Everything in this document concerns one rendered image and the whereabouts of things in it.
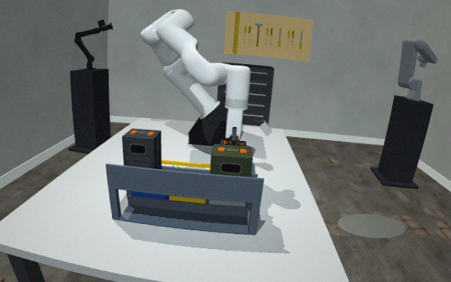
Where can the olive green case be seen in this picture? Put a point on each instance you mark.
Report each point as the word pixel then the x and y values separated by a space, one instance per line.
pixel 231 160

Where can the yellow open bin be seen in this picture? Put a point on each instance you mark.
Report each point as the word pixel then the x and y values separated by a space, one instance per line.
pixel 186 199

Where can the blue open bin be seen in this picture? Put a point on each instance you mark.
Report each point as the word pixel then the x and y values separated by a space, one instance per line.
pixel 151 195

